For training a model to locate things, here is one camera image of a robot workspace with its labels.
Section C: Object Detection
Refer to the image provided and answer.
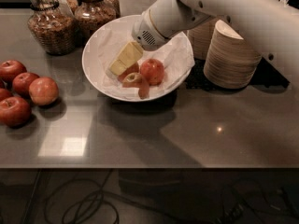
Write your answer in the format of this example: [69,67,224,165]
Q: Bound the black floor cable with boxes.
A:
[42,169,176,224]

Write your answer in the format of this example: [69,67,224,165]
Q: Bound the small edge apple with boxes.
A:
[0,88,13,102]

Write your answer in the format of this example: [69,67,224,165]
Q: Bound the stack paper bowls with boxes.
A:
[187,18,218,60]
[204,20,262,90]

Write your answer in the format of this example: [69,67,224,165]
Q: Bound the front stack paper bowls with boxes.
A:
[204,20,262,90]

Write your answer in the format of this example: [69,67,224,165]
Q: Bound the glass cereal jar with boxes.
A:
[27,0,76,55]
[75,0,116,41]

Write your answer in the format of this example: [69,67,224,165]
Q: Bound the white paper liner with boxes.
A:
[97,25,196,99]

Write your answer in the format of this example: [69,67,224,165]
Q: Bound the back stack paper bowls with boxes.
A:
[187,18,218,60]

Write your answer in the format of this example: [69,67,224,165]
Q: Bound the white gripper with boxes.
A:
[106,0,212,77]

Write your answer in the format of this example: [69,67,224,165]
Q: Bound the bowl apple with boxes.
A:
[122,72,150,99]
[140,59,164,86]
[118,63,139,82]

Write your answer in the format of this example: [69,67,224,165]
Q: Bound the middle red table apple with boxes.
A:
[12,72,39,97]

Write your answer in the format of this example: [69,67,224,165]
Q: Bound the large white bowl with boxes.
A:
[81,14,194,103]

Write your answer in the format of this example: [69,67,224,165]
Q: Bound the light red table apple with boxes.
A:
[29,77,59,105]

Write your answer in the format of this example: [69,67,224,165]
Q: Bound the left glass cereal jar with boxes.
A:
[27,0,76,55]

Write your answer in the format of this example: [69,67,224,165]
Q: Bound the black mat under bowls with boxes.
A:
[184,59,290,91]

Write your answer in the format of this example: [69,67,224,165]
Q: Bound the top left table apple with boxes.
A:
[0,60,27,83]

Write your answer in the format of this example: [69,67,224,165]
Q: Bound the middle glass cereal jar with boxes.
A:
[75,0,116,41]

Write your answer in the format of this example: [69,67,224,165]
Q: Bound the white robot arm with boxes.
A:
[131,0,299,89]

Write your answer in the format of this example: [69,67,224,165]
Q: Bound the back glass jar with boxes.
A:
[56,0,78,16]

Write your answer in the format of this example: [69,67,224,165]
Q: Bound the front dark red apple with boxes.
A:
[0,96,32,127]

